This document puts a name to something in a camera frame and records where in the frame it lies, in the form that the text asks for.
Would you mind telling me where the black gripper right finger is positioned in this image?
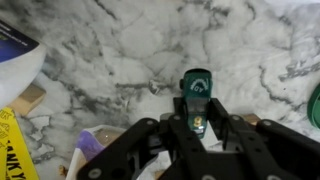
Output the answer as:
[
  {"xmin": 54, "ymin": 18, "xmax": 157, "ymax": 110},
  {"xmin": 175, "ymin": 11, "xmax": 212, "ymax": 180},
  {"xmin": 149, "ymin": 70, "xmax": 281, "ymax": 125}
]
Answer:
[{"xmin": 199, "ymin": 97, "xmax": 320, "ymax": 180}]

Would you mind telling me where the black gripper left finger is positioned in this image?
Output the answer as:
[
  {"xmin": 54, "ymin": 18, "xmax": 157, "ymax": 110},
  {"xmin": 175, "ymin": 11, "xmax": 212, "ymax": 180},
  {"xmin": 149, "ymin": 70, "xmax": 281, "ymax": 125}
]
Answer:
[{"xmin": 77, "ymin": 96, "xmax": 216, "ymax": 180}]

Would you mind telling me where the green toy car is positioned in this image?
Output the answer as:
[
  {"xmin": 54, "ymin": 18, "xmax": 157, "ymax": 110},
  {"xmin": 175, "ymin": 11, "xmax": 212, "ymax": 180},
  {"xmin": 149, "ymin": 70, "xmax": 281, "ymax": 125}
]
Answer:
[{"xmin": 179, "ymin": 68, "xmax": 214, "ymax": 140}]

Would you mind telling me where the small wooden block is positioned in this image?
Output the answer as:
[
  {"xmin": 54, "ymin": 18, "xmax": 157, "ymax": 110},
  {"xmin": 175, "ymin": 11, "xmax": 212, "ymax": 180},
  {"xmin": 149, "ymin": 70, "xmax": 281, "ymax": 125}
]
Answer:
[{"xmin": 241, "ymin": 113, "xmax": 262, "ymax": 126}]

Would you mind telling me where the purple snack packet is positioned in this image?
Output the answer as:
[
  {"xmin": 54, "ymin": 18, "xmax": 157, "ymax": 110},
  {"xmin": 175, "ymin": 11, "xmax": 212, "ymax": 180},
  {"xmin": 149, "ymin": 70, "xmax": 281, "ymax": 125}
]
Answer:
[{"xmin": 65, "ymin": 124, "xmax": 128, "ymax": 180}]

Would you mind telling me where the green plastic lid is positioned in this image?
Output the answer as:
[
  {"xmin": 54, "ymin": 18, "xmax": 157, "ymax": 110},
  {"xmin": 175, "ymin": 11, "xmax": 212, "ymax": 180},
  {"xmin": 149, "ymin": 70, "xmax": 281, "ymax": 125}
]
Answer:
[{"xmin": 306, "ymin": 83, "xmax": 320, "ymax": 130}]

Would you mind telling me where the long wooden block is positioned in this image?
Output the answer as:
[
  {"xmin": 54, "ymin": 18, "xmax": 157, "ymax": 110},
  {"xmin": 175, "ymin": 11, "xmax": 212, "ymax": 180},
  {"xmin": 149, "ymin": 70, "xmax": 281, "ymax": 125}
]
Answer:
[{"xmin": 7, "ymin": 83, "xmax": 47, "ymax": 117}]

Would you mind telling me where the yellow printed box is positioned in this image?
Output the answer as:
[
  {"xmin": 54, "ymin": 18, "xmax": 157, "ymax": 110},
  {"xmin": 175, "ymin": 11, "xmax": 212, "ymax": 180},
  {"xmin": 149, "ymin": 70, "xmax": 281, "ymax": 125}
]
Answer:
[{"xmin": 0, "ymin": 107, "xmax": 41, "ymax": 180}]

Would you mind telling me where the white bottle blue cap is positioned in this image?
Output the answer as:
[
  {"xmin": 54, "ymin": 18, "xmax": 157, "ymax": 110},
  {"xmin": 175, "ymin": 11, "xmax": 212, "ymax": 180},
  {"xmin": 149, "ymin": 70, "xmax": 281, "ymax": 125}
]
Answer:
[{"xmin": 0, "ymin": 19, "xmax": 48, "ymax": 110}]

